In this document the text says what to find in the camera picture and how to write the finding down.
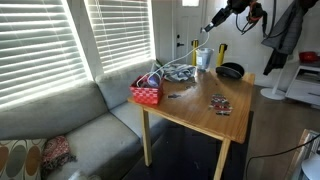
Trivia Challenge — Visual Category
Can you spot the hanging grey jacket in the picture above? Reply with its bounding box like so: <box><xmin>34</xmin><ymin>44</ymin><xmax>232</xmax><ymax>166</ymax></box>
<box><xmin>262</xmin><ymin>0</ymin><xmax>319</xmax><ymax>76</ymax></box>

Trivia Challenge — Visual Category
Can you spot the small dark item on table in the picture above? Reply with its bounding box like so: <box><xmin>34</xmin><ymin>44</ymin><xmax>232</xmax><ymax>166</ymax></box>
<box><xmin>167</xmin><ymin>94</ymin><xmax>181</xmax><ymax>99</ymax></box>

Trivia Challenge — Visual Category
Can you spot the crumpled grey cloth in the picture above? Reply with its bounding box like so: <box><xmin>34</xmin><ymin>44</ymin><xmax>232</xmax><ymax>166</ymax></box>
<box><xmin>163</xmin><ymin>64</ymin><xmax>196</xmax><ymax>82</ymax></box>

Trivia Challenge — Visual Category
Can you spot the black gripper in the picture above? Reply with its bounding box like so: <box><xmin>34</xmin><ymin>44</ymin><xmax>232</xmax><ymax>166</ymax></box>
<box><xmin>204</xmin><ymin>6</ymin><xmax>232</xmax><ymax>32</ymax></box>

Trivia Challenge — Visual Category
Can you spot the black cable foreground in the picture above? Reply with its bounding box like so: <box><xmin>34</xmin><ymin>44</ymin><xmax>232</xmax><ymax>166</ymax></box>
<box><xmin>245</xmin><ymin>134</ymin><xmax>320</xmax><ymax>180</ymax></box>

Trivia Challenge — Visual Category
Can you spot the red woven basket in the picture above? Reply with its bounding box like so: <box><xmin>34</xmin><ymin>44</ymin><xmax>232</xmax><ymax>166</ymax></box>
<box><xmin>129</xmin><ymin>76</ymin><xmax>163</xmax><ymax>105</ymax></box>

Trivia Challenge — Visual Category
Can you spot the clear plastic tumbler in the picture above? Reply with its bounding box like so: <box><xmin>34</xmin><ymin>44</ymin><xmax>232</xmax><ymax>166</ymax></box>
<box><xmin>196</xmin><ymin>48</ymin><xmax>214</xmax><ymax>71</ymax></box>

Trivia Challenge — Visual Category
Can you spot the white door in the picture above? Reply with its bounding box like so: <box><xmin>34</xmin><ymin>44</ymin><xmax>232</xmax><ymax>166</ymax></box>
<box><xmin>174</xmin><ymin>0</ymin><xmax>205</xmax><ymax>64</ymax></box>

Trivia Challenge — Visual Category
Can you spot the oval pattern cushion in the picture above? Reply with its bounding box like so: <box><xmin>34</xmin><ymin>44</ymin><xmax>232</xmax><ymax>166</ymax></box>
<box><xmin>0</xmin><ymin>139</ymin><xmax>46</xmax><ymax>180</ymax></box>

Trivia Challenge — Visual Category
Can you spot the wooden table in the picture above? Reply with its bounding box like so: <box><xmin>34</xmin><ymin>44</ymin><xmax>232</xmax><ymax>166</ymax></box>
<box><xmin>128</xmin><ymin>70</ymin><xmax>255</xmax><ymax>180</ymax></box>

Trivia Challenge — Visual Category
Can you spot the white cable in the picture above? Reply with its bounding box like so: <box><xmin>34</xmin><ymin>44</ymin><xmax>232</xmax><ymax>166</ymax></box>
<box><xmin>135</xmin><ymin>27</ymin><xmax>211</xmax><ymax>88</ymax></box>

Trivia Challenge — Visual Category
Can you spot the red patterned cloth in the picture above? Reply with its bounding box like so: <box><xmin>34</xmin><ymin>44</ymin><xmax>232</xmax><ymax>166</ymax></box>
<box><xmin>41</xmin><ymin>136</ymin><xmax>76</xmax><ymax>179</ymax></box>

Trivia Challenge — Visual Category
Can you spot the white coat stand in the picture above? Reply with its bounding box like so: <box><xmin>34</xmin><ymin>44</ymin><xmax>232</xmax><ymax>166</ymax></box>
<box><xmin>260</xmin><ymin>70</ymin><xmax>285</xmax><ymax>100</ymax></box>

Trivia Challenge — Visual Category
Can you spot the grey sofa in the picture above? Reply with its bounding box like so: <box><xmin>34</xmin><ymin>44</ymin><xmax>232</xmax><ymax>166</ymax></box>
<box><xmin>0</xmin><ymin>62</ymin><xmax>152</xmax><ymax>180</ymax></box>

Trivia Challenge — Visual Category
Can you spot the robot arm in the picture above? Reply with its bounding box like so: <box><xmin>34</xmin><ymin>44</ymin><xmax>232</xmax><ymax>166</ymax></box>
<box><xmin>202</xmin><ymin>0</ymin><xmax>274</xmax><ymax>38</ymax></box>

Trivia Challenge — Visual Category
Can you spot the yellow black post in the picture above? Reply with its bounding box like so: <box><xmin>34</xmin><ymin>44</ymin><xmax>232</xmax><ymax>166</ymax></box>
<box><xmin>216</xmin><ymin>43</ymin><xmax>228</xmax><ymax>67</ymax></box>
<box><xmin>191</xmin><ymin>39</ymin><xmax>199</xmax><ymax>66</ymax></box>

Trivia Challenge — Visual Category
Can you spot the white shelf unit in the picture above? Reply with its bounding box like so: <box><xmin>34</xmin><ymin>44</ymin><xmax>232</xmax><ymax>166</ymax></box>
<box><xmin>286</xmin><ymin>64</ymin><xmax>320</xmax><ymax>106</ymax></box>

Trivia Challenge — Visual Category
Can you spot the red object on shelf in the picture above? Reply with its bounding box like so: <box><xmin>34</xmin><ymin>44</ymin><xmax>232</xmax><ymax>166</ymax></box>
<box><xmin>299</xmin><ymin>51</ymin><xmax>319</xmax><ymax>63</ymax></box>

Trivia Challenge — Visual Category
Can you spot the yellow black post left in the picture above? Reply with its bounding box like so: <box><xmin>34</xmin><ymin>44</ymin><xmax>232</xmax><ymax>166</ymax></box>
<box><xmin>191</xmin><ymin>39</ymin><xmax>199</xmax><ymax>66</ymax></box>

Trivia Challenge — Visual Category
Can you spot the yellow black post right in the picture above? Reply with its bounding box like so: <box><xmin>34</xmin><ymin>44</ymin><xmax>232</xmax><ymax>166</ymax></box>
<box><xmin>216</xmin><ymin>43</ymin><xmax>228</xmax><ymax>67</ymax></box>

